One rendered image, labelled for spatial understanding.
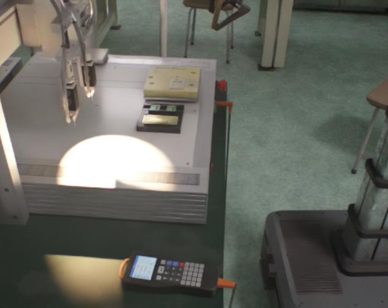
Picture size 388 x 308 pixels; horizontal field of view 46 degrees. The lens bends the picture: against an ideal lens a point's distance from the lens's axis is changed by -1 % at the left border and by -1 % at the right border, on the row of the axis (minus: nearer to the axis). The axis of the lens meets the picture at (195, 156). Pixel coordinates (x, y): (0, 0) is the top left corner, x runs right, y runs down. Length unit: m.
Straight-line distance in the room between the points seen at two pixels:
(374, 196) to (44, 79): 1.11
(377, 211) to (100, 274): 0.94
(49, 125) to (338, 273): 1.08
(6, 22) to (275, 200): 1.66
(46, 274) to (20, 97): 0.62
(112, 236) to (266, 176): 1.52
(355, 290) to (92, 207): 0.97
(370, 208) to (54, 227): 0.98
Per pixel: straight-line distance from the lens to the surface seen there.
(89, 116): 1.33
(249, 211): 2.28
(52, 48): 1.10
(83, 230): 1.12
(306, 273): 1.71
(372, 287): 1.74
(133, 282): 0.97
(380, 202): 1.58
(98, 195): 1.09
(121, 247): 1.07
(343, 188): 2.53
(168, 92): 1.36
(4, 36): 1.04
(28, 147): 1.24
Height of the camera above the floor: 1.53
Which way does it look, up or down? 36 degrees down
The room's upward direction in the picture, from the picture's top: 2 degrees clockwise
